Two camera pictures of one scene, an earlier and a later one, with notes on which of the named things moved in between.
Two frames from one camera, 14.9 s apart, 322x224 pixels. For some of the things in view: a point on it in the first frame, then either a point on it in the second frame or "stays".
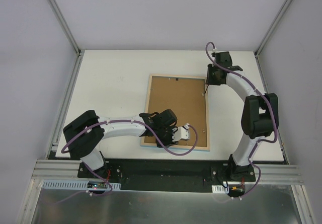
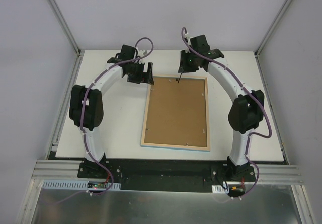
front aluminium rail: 270,174 stays
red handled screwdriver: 206,88 → 179,77
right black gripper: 213,75 → 185,64
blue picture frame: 179,147 stays
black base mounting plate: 170,175 stays
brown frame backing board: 187,96 stays
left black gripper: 165,136 → 140,72
